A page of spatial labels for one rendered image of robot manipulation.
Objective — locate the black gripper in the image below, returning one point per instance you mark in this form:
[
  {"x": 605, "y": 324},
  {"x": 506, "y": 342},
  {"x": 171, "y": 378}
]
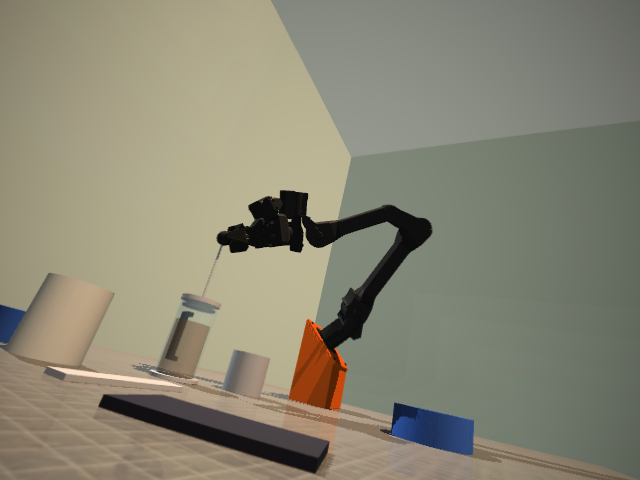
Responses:
[{"x": 259, "y": 234}]

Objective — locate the beige cylinder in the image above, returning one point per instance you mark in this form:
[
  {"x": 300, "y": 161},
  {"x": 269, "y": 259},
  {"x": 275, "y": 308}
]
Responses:
[{"x": 61, "y": 321}]

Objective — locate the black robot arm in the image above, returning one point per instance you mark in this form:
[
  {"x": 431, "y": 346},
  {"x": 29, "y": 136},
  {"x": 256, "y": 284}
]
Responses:
[{"x": 357, "y": 304}]

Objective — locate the glass french press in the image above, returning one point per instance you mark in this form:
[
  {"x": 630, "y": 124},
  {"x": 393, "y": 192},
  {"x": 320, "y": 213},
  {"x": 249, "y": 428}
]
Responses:
[{"x": 182, "y": 352}]

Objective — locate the grey cylinder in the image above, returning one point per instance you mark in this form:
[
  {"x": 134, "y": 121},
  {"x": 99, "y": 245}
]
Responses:
[{"x": 246, "y": 374}]

